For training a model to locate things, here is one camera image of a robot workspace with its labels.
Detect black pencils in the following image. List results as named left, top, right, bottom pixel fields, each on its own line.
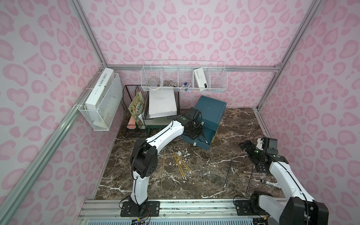
left=198, top=132, right=208, bottom=144

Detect teal drawer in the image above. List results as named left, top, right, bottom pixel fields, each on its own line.
left=181, top=127, right=217, bottom=151

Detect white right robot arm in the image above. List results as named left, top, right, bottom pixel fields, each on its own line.
left=239, top=137, right=329, bottom=225

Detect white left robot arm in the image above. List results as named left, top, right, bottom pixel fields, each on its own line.
left=129, top=107, right=204, bottom=210

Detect teal drawer cabinet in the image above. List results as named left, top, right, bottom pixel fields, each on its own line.
left=195, top=96, right=227, bottom=131

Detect lone black pencil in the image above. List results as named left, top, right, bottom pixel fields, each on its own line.
left=246, top=166, right=256, bottom=195

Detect black marker pen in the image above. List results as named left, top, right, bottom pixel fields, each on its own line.
left=260, top=180, right=281, bottom=189

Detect white paper stack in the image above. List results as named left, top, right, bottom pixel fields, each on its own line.
left=149, top=91, right=177, bottom=119

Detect black pencil group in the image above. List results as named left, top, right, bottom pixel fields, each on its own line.
left=224, top=159, right=233, bottom=188

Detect yellow pencil bundle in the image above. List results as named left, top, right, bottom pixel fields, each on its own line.
left=161, top=150, right=194, bottom=181

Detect white small box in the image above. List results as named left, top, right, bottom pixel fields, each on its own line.
left=194, top=67, right=208, bottom=89

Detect colorful picture book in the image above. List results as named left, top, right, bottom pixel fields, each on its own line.
left=128, top=91, right=145, bottom=127

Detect white book box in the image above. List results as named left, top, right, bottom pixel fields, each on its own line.
left=85, top=67, right=115, bottom=110

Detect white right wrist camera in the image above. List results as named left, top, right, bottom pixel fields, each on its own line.
left=256, top=137, right=264, bottom=151

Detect green stool frame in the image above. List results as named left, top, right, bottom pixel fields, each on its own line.
left=146, top=125, right=167, bottom=137

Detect white wire wall basket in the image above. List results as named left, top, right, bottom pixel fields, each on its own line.
left=140, top=60, right=227, bottom=93

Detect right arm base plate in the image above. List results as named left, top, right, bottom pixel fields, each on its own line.
left=233, top=199, right=263, bottom=216

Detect black wire file rack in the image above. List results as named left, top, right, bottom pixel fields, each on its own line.
left=122, top=84, right=181, bottom=138

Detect white wire side basket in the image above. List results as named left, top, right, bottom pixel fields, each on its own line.
left=79, top=73, right=123, bottom=131

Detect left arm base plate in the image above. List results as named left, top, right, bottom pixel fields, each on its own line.
left=121, top=201, right=160, bottom=217

